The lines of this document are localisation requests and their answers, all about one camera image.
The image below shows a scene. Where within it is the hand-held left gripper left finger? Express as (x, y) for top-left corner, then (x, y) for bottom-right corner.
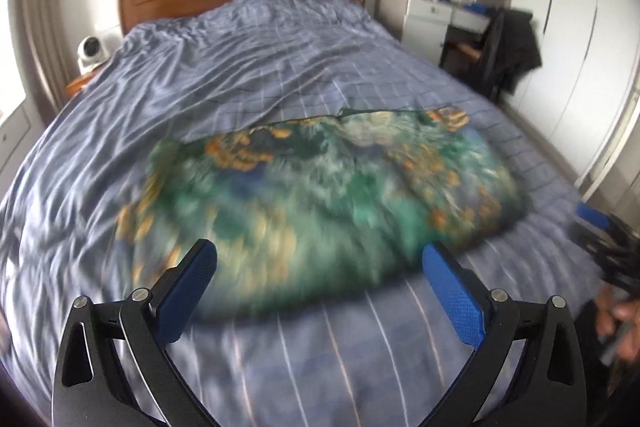
(51, 238), (219, 427)

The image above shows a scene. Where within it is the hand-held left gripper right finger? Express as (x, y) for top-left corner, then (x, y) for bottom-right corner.
(421, 242), (588, 427)

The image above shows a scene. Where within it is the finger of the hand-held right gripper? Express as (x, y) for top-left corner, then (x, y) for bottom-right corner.
(575, 202), (640, 288)

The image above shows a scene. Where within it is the green landscape print jacket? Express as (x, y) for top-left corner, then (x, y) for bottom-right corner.
(116, 106), (531, 323)

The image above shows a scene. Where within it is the person's right hand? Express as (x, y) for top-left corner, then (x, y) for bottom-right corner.
(595, 289), (640, 358)

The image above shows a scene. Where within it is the white wardrobe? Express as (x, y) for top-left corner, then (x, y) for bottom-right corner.
(477, 0), (640, 188)

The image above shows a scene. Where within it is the black jacket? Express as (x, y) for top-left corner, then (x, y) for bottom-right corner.
(472, 7), (543, 100)

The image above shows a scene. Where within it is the wooden chair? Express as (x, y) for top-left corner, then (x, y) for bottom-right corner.
(445, 41), (488, 68)

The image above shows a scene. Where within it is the blue checked duvet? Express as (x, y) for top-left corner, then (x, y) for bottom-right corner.
(0, 0), (608, 427)

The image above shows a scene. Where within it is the white window seat cabinet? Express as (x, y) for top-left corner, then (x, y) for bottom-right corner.
(0, 102), (36, 178)

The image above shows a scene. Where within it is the wooden nightstand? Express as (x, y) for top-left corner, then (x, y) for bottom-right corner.
(66, 72), (98, 96)

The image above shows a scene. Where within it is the white desk with drawer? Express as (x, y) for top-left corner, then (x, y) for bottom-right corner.
(375, 0), (493, 68)

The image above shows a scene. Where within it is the window with sheer curtain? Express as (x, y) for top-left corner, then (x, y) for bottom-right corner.
(0, 0), (28, 122)

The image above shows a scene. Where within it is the beige curtain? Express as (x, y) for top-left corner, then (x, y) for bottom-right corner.
(20, 0), (76, 108)

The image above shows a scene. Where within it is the white round camera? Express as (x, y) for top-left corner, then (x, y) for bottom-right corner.
(76, 36), (111, 72)

